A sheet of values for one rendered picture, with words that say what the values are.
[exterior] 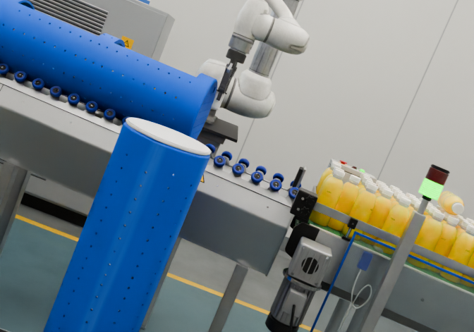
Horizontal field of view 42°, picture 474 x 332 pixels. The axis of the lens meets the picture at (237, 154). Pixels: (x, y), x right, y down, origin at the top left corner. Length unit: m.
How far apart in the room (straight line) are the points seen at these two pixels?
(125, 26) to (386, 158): 2.52
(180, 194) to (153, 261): 0.22
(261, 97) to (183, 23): 2.33
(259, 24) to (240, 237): 0.80
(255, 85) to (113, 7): 1.33
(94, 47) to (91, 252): 0.83
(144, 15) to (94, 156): 1.64
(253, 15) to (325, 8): 2.84
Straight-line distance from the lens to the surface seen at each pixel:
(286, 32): 2.39
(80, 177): 2.46
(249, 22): 2.37
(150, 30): 3.86
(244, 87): 2.88
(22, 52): 2.48
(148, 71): 2.33
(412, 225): 2.06
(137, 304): 1.98
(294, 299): 2.08
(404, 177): 5.40
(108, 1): 3.91
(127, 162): 1.84
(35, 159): 2.52
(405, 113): 5.33
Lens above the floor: 1.31
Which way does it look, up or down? 7 degrees down
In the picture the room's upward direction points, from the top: 22 degrees clockwise
